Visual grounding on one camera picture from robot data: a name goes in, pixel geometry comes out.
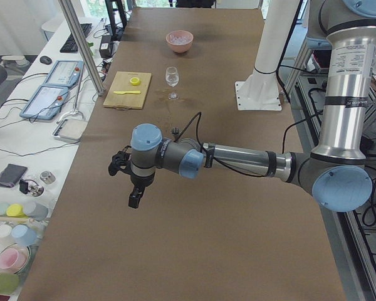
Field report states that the rack of pastel cups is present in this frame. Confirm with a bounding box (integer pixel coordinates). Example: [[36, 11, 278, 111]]
[[0, 201, 50, 246]]

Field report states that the steel cocktail jigger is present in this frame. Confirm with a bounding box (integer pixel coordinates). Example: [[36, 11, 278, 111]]
[[171, 127, 180, 141]]

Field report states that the upper blue teach pendant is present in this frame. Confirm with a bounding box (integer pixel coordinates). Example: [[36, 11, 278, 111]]
[[44, 60, 83, 88]]

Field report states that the dark grey folded cloth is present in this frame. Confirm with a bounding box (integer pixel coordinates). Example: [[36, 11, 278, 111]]
[[0, 164, 28, 187]]

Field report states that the black keyboard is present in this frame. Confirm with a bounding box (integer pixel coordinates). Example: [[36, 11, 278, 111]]
[[59, 23, 93, 53]]

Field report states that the bamboo cutting board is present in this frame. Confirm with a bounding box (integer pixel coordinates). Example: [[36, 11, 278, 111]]
[[103, 71, 152, 110]]

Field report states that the clear wine glass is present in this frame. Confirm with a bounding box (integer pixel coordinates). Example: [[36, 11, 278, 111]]
[[165, 66, 179, 100]]

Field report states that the aluminium frame post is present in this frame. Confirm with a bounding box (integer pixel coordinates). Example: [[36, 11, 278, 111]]
[[58, 0, 105, 96]]

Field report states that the black computer mouse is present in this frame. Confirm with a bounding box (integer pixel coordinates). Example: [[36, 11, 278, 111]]
[[39, 55, 53, 65]]

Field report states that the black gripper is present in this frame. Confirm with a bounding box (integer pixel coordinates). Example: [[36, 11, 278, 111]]
[[128, 174, 154, 209]]

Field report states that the metal tray with white cloth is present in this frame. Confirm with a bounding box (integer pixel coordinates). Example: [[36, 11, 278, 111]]
[[52, 119, 88, 143]]

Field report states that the green cup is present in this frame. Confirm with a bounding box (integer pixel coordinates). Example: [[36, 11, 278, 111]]
[[0, 273, 19, 295]]

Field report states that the yellow plastic knife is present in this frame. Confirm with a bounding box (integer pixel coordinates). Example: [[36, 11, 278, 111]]
[[113, 90, 141, 95]]

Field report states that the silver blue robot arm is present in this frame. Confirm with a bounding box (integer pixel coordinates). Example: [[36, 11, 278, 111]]
[[125, 1, 376, 212]]

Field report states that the pink bowl of ice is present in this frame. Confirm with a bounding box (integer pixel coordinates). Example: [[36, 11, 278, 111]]
[[165, 30, 194, 53]]

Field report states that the pink cup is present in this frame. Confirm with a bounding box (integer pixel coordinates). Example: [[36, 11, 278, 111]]
[[0, 246, 29, 273]]

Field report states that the lower blue teach pendant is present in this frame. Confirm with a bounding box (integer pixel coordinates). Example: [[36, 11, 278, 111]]
[[19, 85, 69, 121]]

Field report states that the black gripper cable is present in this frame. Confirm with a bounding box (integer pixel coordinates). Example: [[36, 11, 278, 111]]
[[177, 112, 272, 178]]

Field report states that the blue teach pendant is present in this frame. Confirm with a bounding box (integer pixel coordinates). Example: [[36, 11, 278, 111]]
[[19, 85, 69, 121], [44, 60, 83, 88]]

